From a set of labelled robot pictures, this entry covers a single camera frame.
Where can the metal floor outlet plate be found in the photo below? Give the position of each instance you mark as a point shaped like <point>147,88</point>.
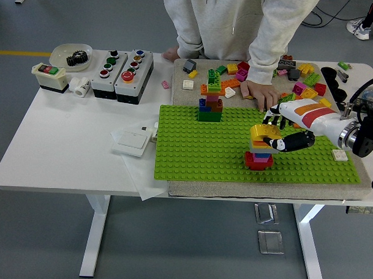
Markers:
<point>270,242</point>
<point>266,213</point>

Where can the white table leg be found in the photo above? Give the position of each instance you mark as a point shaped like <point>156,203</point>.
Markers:
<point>94,234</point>
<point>308,241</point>

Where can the white pipe tee fitting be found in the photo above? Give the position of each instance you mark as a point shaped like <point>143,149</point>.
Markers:
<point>79,86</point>

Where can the four-button control box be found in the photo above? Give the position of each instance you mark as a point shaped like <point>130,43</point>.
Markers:
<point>115,72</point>

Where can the white sloped brick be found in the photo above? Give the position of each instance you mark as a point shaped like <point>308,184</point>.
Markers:
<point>229,92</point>

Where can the person's right hand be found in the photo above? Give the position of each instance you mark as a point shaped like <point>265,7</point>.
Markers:
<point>171,54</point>

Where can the dark grey sloped brick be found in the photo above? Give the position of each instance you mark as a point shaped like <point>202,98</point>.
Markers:
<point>294,74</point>

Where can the white square brick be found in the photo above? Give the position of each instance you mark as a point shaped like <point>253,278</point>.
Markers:
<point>187,84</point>

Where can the pink tall brick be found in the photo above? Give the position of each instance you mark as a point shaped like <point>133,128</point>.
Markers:
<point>241,75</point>

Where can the light pink brick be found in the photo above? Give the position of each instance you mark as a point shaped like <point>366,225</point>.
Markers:
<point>280,72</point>

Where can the reddish brown brick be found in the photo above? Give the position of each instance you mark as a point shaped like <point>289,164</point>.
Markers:
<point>288,57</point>

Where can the small dark green brick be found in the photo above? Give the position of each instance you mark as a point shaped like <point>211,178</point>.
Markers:
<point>212,74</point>

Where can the small yellow brick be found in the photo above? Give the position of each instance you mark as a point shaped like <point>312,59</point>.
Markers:
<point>192,74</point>

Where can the person's left hand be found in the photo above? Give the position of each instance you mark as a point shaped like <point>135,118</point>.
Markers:
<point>258,91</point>

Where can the emergency stop control box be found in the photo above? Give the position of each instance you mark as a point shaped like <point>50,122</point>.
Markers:
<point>140,73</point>

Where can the small blue brick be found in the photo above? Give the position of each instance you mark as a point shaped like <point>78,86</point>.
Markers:
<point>262,156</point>

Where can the lime green six-stud brick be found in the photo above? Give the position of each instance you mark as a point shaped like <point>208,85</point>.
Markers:
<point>287,97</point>

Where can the yellow angular brick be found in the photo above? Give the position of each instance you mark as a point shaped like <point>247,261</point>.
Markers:
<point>305,70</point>

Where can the magenta brick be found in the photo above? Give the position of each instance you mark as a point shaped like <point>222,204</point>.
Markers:
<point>299,87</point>

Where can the yellow four-stud brick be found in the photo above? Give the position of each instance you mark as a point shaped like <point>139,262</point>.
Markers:
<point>232,69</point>
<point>309,94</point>

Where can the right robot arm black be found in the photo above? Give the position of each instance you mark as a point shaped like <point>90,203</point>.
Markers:
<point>364,142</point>

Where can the small pink brick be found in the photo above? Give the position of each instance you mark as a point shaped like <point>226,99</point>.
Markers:
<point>165,84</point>

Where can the person's right forearm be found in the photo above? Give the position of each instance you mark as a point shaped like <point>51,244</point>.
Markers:
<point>189,47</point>

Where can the grey brick with round holes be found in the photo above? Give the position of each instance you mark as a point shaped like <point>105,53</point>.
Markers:
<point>287,64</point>

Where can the white wall switch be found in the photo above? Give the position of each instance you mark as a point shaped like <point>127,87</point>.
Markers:
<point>129,140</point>

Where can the white paper sheet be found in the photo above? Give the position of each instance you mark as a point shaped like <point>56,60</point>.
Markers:
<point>142,180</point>

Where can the white bowl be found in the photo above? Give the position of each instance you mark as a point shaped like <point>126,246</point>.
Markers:
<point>59,57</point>

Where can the pink flat brick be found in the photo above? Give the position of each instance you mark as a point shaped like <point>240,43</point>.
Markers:
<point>260,160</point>

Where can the orange flat brick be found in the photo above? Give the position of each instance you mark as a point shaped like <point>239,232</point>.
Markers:
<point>212,94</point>

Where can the person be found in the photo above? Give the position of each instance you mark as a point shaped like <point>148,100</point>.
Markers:
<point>233,25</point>
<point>359,29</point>

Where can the dusty pink brick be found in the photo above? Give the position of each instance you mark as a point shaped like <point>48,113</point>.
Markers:
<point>211,99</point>

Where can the light grey brick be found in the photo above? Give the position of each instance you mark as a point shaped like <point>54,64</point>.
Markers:
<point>256,149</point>

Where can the small metal tool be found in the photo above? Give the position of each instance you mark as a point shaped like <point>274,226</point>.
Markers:
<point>342,76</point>

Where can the person's left forearm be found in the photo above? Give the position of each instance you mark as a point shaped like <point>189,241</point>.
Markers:
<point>262,65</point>

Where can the white flat brick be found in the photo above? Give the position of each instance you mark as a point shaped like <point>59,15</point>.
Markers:
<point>340,154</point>

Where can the large dark green brick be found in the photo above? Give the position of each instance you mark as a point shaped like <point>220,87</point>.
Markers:
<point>209,117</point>

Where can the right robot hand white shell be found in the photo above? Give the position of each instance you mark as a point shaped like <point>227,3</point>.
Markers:
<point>313,114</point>

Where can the red green switch box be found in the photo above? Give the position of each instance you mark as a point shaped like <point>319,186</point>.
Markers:
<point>50,79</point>

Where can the long yellow brick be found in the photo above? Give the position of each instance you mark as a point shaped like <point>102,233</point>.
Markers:
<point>260,130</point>

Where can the black gear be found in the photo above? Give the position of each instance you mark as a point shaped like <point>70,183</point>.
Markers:
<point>76,58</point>

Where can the green studded baseplate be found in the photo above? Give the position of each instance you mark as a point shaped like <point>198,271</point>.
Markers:
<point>189,152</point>

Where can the under-table control panel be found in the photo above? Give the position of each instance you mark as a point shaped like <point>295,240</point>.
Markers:
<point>361,210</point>

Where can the wide red brick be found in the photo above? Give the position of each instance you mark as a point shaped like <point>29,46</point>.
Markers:
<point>250,162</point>

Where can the small green clip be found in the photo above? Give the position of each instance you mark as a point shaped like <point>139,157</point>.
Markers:
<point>342,64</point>

